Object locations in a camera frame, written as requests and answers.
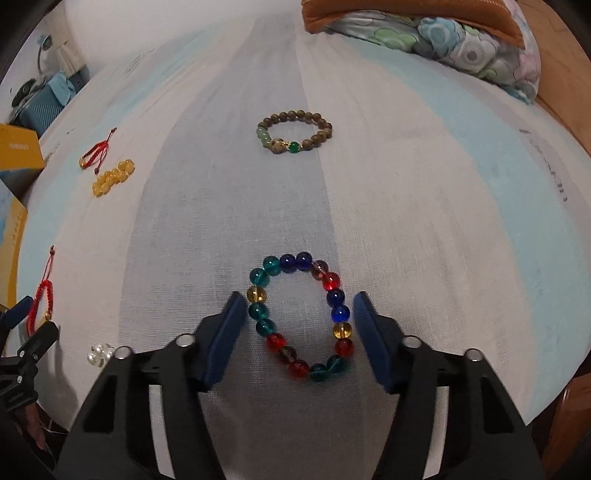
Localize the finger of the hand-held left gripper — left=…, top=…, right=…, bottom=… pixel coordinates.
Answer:
left=0, top=298, right=33, bottom=342
left=16, top=320, right=60, bottom=366

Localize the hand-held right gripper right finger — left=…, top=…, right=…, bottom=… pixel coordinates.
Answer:
left=353, top=291, right=548, bottom=480

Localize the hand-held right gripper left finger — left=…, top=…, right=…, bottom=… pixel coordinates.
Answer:
left=55, top=291, right=247, bottom=480

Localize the red cord bracelet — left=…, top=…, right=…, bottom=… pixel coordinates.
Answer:
left=78, top=128, right=118, bottom=176
left=27, top=246, right=57, bottom=335

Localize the white pearl bracelet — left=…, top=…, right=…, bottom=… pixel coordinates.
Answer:
left=87, top=342, right=114, bottom=368

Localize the multicolour glass bead bracelet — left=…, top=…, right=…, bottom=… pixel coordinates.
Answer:
left=248, top=251, right=355, bottom=383

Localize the blue and yellow cardboard box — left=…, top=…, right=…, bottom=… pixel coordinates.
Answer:
left=0, top=124, right=48, bottom=311

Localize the yellow bead bracelet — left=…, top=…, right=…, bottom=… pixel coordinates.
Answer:
left=91, top=158, right=136, bottom=198

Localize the brown wooden bead bracelet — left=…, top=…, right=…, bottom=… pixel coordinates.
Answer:
left=257, top=109, right=333, bottom=156

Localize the person's left hand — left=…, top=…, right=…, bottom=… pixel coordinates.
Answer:
left=21, top=404, right=47, bottom=453

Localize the blue suitcase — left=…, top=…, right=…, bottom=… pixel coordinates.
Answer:
left=21, top=88, right=70, bottom=137

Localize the light blue cloth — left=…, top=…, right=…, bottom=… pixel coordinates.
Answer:
left=48, top=71, right=77, bottom=104

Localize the blue desk lamp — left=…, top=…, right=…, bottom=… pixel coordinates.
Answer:
left=34, top=34, right=58, bottom=75

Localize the floral quilt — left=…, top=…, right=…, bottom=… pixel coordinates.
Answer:
left=330, top=0, right=541, bottom=104

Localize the striped colourful pillow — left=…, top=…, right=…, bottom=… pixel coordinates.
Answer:
left=301, top=0, right=529, bottom=49

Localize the wooden bed frame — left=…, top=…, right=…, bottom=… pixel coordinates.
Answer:
left=526, top=9, right=591, bottom=153

